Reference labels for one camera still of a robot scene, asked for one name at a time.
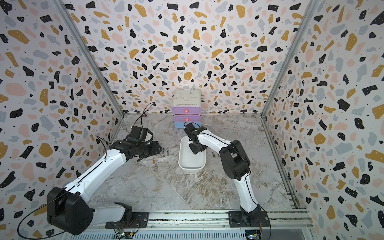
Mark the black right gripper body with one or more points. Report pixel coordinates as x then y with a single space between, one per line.
195 148

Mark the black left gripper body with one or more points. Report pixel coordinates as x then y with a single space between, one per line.
147 150

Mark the white plastic storage tray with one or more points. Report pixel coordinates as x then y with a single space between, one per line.
188 161

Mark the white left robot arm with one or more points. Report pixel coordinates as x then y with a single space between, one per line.
68 207

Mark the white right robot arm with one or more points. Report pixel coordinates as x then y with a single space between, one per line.
236 165

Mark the pastel mini drawer cabinet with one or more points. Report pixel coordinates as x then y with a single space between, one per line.
187 107

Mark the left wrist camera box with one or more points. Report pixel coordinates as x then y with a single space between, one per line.
139 135

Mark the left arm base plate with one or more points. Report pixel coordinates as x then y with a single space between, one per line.
132 220

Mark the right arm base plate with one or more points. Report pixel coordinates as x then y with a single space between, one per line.
238 219

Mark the aluminium front rail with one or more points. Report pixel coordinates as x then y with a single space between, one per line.
278 224

